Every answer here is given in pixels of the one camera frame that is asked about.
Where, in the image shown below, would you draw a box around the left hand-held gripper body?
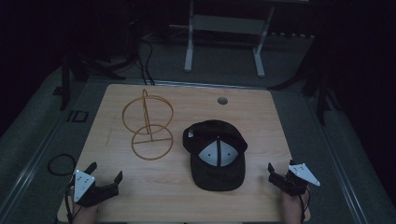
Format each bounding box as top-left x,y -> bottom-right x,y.
72,169 -> 120,208

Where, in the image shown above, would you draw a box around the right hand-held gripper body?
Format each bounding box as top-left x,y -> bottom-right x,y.
268,163 -> 321,198

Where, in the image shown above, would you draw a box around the black and white baseball cap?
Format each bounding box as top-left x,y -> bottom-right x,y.
182,119 -> 248,192

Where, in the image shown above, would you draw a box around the gold wire hat stand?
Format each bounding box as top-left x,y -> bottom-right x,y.
121,88 -> 175,161

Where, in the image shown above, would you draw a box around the person's right hand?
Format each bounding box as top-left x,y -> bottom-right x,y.
281,189 -> 311,224

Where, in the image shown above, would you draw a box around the person's left hand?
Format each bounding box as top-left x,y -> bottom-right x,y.
68,186 -> 101,224

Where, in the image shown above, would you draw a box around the black tripod stand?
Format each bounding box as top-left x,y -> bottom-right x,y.
51,46 -> 139,112
266,59 -> 342,126

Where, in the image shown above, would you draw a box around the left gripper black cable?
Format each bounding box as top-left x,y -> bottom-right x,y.
63,178 -> 82,224

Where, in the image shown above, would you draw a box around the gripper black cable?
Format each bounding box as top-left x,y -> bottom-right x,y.
63,178 -> 82,224
298,186 -> 311,224

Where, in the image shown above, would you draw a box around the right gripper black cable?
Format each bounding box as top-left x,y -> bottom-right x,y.
298,186 -> 311,224

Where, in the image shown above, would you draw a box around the black coiled floor cable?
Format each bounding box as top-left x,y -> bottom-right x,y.
47,153 -> 78,177

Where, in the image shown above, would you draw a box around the black floor bracket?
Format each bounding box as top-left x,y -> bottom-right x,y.
65,109 -> 90,123

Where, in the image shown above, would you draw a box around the black hanging cables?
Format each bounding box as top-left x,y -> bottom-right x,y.
135,38 -> 156,87

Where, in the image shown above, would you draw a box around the white metal desk frame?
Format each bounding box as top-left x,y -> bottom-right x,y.
169,0 -> 276,79

